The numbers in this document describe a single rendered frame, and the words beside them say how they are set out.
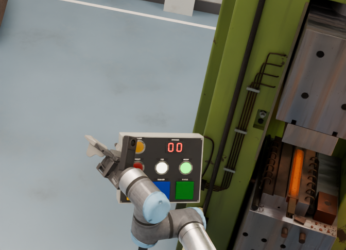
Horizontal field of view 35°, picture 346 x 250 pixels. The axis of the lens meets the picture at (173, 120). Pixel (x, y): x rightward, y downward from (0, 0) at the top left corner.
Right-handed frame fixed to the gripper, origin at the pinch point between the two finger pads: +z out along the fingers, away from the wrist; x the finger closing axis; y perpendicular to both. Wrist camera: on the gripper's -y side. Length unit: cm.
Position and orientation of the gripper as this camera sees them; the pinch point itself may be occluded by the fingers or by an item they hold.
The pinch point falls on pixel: (101, 137)
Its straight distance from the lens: 189.9
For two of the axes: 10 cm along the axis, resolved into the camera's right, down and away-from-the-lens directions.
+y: -5.6, 8.1, 1.9
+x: 5.9, 2.2, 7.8
